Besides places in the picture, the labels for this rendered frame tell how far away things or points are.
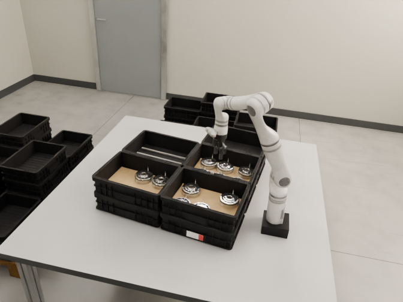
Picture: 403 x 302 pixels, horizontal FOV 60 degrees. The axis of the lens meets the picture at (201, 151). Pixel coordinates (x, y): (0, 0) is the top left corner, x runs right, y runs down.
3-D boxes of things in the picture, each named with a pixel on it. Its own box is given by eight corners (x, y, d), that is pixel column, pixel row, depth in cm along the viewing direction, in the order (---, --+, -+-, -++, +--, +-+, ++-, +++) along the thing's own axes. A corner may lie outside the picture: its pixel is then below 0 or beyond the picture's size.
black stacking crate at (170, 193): (247, 201, 195) (250, 184, 189) (233, 236, 170) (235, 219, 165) (181, 183, 205) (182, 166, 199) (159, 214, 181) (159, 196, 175)
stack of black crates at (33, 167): (42, 184, 302) (32, 139, 279) (74, 191, 298) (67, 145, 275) (11, 214, 269) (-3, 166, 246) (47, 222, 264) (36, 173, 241)
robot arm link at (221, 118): (216, 127, 184) (230, 125, 188) (218, 100, 176) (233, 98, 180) (209, 122, 189) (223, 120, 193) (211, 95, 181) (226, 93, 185)
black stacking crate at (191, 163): (258, 172, 219) (261, 157, 213) (247, 201, 195) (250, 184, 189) (199, 158, 230) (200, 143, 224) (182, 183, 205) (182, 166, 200)
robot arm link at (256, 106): (254, 103, 147) (270, 151, 160) (270, 92, 150) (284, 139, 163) (240, 100, 154) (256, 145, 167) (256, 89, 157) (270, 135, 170)
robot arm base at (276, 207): (283, 215, 194) (288, 190, 185) (282, 226, 186) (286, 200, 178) (267, 211, 196) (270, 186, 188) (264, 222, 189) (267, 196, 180)
